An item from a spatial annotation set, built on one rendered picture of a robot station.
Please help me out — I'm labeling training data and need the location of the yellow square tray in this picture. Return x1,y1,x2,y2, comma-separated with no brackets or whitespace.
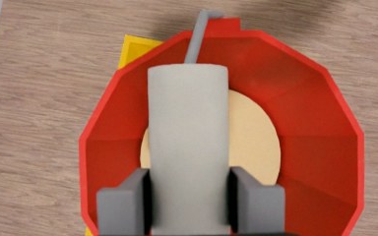
86,34,163,236

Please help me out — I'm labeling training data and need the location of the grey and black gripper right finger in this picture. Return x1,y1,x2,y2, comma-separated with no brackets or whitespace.
229,165,284,234

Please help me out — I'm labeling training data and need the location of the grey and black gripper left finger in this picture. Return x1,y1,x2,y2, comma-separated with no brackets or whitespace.
96,167,152,236

